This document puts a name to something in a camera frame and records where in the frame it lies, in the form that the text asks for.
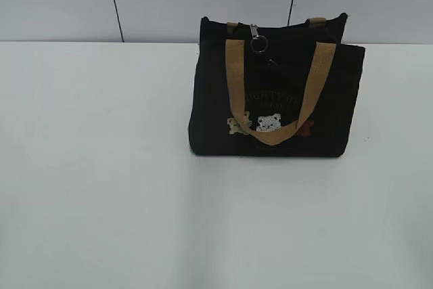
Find silver zipper pull with ring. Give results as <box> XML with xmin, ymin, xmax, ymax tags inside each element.
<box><xmin>250</xmin><ymin>24</ymin><xmax>269</xmax><ymax>54</ymax></box>

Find black tote bag tan handles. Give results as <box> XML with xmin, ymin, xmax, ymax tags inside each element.
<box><xmin>188</xmin><ymin>14</ymin><xmax>365</xmax><ymax>157</ymax></box>

